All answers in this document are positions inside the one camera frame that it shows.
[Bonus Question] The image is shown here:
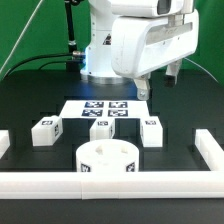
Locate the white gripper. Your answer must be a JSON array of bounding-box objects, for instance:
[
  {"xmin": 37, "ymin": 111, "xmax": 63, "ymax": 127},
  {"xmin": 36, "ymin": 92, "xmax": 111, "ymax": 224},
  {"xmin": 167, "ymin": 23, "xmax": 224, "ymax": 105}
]
[{"xmin": 111, "ymin": 11, "xmax": 199, "ymax": 100}]

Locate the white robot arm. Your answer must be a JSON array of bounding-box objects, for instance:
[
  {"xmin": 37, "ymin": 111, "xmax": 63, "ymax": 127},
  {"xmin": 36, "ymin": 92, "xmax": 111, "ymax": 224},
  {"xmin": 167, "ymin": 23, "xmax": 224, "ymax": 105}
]
[{"xmin": 81, "ymin": 0, "xmax": 199, "ymax": 101}]

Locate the black vertical pole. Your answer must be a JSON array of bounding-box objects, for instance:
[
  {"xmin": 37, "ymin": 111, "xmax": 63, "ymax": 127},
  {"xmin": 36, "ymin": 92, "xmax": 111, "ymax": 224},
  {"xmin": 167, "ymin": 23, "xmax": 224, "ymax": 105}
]
[{"xmin": 64, "ymin": 0, "xmax": 80, "ymax": 72}]

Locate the white marker sheet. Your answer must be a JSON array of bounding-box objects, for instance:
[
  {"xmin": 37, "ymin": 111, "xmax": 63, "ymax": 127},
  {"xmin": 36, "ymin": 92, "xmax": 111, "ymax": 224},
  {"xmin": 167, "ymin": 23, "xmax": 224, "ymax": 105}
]
[{"xmin": 60, "ymin": 100, "xmax": 149, "ymax": 119}]

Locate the white U-shaped fence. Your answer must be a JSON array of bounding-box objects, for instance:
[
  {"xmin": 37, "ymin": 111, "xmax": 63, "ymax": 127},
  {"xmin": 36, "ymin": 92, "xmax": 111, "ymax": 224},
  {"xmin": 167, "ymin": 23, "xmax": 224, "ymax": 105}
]
[{"xmin": 0, "ymin": 129, "xmax": 224, "ymax": 199}]

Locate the thin grey rod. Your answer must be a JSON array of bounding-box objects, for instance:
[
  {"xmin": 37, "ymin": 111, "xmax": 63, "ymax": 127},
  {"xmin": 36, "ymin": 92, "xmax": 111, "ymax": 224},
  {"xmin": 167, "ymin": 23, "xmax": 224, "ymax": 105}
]
[{"xmin": 0, "ymin": 0, "xmax": 45, "ymax": 75}]

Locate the black cable upper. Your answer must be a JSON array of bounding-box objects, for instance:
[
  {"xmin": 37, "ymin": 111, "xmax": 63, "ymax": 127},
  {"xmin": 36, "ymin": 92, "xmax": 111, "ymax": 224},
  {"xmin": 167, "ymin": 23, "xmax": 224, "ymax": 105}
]
[{"xmin": 2, "ymin": 53, "xmax": 75, "ymax": 80}]

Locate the black cable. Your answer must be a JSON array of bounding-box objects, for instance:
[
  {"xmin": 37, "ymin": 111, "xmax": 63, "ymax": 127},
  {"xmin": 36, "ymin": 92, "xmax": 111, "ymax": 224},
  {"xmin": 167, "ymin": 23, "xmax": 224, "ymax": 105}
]
[
  {"xmin": 2, "ymin": 53, "xmax": 75, "ymax": 80},
  {"xmin": 38, "ymin": 59, "xmax": 83, "ymax": 71}
]

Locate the black cable lower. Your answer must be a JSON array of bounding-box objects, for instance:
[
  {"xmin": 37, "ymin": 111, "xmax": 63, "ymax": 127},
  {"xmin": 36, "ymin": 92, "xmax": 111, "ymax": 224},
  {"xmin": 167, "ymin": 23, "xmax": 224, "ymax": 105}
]
[{"xmin": 38, "ymin": 59, "xmax": 83, "ymax": 71}]

